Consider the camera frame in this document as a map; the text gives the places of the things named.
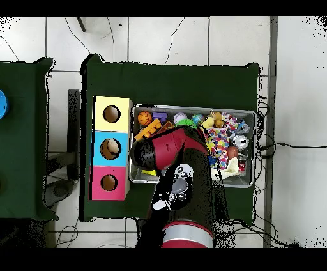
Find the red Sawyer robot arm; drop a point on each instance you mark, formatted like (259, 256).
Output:
(173, 145)

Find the wooden box with three holes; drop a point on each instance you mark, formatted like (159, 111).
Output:
(98, 153)

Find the orange toy brick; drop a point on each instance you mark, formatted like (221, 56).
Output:
(148, 130)

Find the white baseball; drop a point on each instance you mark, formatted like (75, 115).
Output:
(180, 118)

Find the orange mini basketball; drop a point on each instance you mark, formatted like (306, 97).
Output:
(145, 119)

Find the globe print ball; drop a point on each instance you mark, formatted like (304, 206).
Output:
(198, 119)

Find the yellow block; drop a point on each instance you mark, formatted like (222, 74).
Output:
(149, 173)

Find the yellow plush duck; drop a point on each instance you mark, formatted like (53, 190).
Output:
(207, 124)

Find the dark green table cloth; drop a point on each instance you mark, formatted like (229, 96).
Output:
(23, 153)
(166, 84)

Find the colourful dotted cloth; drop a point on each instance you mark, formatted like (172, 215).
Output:
(218, 143)

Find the cream cloth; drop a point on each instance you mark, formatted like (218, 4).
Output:
(231, 168)

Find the silver drink can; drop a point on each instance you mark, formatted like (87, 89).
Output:
(240, 142)

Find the dark metal leg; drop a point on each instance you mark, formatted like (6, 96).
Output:
(81, 24)

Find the blue round object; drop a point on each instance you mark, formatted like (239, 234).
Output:
(3, 104)

